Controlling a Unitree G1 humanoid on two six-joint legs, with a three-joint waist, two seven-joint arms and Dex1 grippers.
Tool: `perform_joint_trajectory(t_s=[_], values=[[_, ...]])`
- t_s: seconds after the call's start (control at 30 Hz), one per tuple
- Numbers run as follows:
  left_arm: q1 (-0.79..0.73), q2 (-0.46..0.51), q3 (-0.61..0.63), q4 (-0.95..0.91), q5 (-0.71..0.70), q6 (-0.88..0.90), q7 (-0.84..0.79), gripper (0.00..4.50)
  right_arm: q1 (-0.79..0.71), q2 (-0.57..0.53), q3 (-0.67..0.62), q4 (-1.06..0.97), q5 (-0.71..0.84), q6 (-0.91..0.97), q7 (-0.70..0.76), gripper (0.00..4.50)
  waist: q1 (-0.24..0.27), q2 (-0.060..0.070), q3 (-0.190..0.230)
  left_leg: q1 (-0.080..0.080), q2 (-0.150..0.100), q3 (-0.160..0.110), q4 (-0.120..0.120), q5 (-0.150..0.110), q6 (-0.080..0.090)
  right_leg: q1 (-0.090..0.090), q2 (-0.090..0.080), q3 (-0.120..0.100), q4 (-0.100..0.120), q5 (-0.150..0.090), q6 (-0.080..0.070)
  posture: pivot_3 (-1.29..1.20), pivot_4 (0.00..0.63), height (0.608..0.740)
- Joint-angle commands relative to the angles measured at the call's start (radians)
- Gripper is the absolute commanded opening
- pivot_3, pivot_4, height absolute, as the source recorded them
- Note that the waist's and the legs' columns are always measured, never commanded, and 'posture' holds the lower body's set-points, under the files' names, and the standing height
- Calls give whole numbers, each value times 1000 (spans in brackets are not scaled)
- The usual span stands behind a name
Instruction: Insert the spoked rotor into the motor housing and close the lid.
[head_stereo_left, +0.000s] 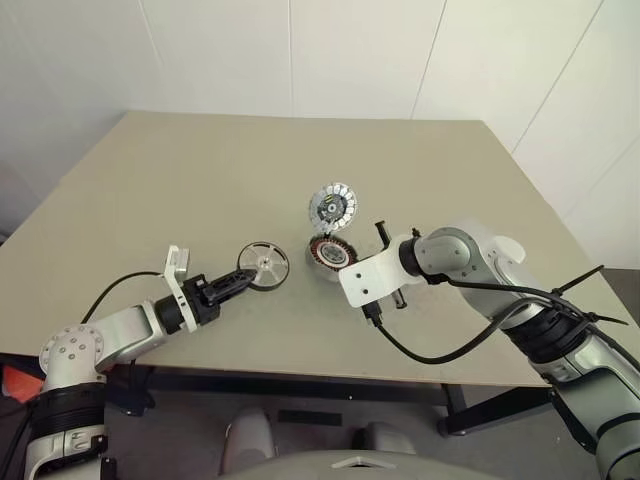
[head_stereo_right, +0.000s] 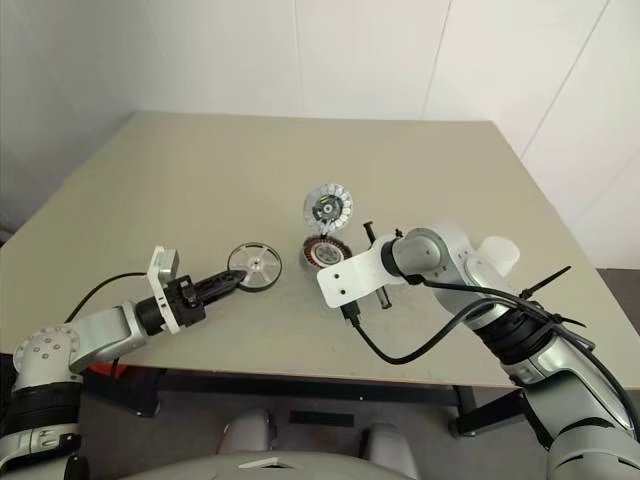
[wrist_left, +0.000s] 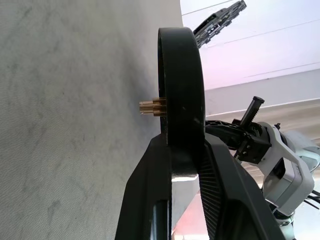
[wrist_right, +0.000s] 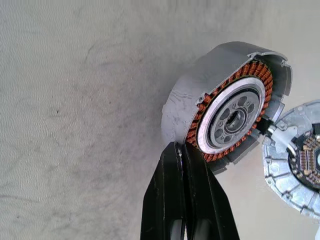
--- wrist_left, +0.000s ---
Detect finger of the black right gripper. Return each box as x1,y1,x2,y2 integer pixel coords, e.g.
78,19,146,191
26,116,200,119
204,119,249,151

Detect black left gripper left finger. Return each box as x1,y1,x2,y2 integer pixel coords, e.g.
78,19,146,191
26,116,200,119
114,133,173,240

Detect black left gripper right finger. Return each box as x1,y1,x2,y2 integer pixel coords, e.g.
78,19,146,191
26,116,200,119
196,135,296,240

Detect black rotor disc brass gear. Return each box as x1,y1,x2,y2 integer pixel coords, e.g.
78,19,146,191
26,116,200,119
138,26,207,181

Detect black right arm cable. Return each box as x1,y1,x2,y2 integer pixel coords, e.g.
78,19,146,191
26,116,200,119
302,190,320,210

